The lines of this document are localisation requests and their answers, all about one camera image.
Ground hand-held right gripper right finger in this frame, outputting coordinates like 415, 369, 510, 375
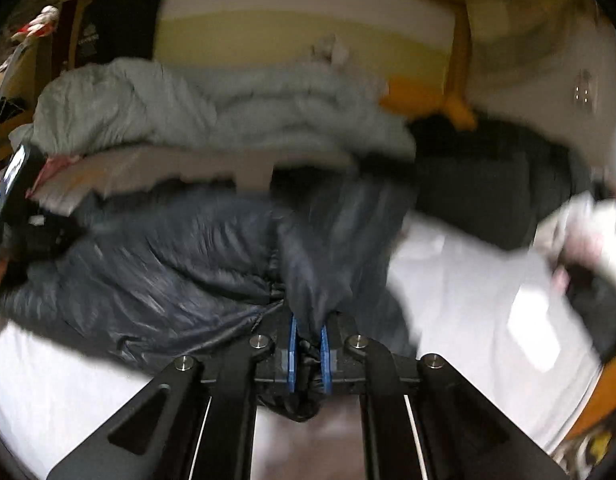
320, 312, 571, 480

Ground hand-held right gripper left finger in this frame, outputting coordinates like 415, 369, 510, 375
45, 310, 301, 480

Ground black down jacket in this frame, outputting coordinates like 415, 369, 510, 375
0, 160, 423, 423

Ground pink white clothes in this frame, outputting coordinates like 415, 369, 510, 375
25, 155, 89, 211

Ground grey quilt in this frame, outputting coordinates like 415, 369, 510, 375
10, 57, 419, 196

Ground red white plush toy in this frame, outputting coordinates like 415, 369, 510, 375
10, 5, 61, 43

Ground dark green coat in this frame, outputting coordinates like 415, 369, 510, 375
408, 112, 593, 251

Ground black hanging jacket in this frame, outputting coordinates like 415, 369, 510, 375
70, 0, 163, 68

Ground dark cloth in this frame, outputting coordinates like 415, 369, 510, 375
562, 265, 616, 361

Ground orange pillow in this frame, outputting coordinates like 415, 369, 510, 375
380, 77, 478, 128

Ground white printed cloth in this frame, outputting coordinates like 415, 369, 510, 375
535, 195, 616, 281

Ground white grey garment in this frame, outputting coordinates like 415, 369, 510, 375
310, 35, 351, 63

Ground pale hanging curtain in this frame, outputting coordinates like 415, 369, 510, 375
472, 10, 616, 86

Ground wooden bed frame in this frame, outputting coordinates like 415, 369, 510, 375
0, 0, 616, 446

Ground white wall socket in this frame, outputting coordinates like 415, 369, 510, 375
574, 69, 594, 106

